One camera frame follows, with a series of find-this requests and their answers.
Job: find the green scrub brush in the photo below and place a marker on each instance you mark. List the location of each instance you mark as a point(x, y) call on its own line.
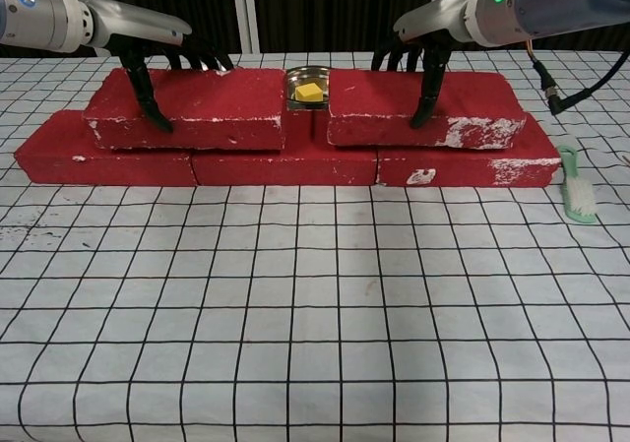
point(581, 201)

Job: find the red brick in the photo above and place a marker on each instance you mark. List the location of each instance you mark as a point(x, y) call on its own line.
point(98, 171)
point(374, 97)
point(211, 97)
point(285, 169)
point(462, 173)

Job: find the steel bowl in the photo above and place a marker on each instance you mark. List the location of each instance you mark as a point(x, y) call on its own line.
point(302, 73)

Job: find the checkered tablecloth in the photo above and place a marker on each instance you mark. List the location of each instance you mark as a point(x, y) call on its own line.
point(315, 314)

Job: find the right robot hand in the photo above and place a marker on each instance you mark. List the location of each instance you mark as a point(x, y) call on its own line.
point(433, 18)

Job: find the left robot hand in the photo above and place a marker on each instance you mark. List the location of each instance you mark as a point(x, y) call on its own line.
point(138, 18)

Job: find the yellow cube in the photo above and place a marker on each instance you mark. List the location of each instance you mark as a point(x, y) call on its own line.
point(308, 92)

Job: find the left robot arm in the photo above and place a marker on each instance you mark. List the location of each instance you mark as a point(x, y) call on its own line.
point(29, 14)

